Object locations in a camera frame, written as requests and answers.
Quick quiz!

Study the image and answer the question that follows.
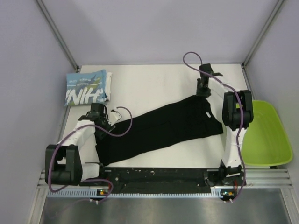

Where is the black t shirt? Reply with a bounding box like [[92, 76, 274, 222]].
[[96, 95, 223, 166]]

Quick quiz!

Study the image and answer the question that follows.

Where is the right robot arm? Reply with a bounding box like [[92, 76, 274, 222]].
[[196, 63, 254, 185]]

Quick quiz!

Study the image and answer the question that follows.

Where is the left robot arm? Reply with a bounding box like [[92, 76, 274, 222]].
[[45, 103, 121, 186]]

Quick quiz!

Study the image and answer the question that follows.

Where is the folded blue printed t shirt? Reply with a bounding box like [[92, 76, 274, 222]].
[[64, 70, 108, 106]]

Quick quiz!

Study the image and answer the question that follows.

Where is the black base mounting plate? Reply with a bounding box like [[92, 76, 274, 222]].
[[79, 166, 247, 194]]

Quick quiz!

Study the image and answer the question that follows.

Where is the green plastic bin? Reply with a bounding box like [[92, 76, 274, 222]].
[[242, 100, 293, 167]]

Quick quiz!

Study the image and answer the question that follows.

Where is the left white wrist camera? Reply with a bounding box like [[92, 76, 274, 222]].
[[108, 110, 122, 125]]

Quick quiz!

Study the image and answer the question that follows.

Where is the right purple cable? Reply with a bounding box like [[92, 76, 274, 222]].
[[183, 51, 247, 203]]

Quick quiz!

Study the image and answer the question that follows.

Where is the purple cable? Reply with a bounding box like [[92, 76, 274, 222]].
[[47, 106, 133, 206], [183, 51, 247, 203]]

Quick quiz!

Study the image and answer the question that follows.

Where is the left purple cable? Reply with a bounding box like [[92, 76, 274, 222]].
[[47, 106, 133, 206]]

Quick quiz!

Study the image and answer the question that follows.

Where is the left aluminium frame post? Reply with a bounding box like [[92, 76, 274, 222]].
[[34, 0, 79, 72]]

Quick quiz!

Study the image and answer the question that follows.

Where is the aluminium frame post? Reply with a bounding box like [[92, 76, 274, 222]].
[[242, 0, 287, 69], [34, 0, 79, 72]]

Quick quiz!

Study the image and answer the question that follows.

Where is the light blue cable duct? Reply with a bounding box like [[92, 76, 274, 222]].
[[47, 188, 235, 199]]

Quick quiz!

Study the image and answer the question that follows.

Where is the aluminium front rail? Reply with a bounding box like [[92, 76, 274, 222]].
[[37, 168, 293, 187]]

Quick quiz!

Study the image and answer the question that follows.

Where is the right aluminium frame post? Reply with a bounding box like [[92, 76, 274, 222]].
[[242, 0, 287, 69]]

